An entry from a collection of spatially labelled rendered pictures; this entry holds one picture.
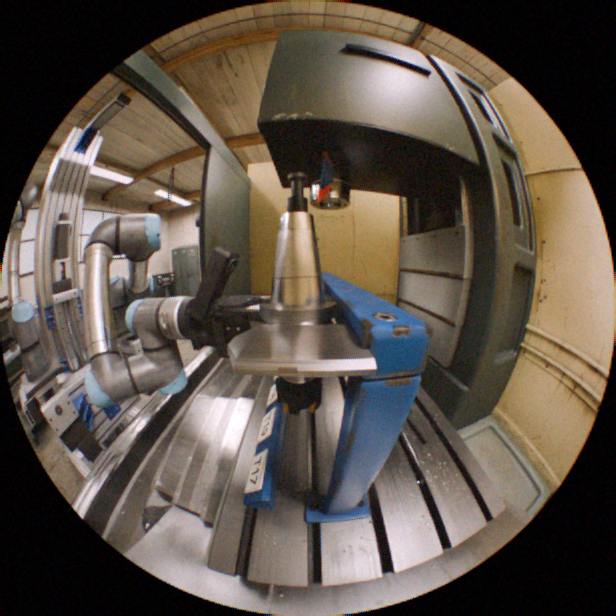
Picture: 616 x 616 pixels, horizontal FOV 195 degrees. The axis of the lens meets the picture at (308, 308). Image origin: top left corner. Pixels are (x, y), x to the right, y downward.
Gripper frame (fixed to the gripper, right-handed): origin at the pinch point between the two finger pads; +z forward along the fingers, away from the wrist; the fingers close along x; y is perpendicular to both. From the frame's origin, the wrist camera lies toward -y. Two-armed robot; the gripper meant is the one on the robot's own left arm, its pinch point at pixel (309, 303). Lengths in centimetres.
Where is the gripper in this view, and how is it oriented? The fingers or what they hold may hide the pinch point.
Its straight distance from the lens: 25.8
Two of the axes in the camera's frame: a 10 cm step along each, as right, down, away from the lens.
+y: 0.2, 9.7, 2.6
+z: 10.0, -0.2, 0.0
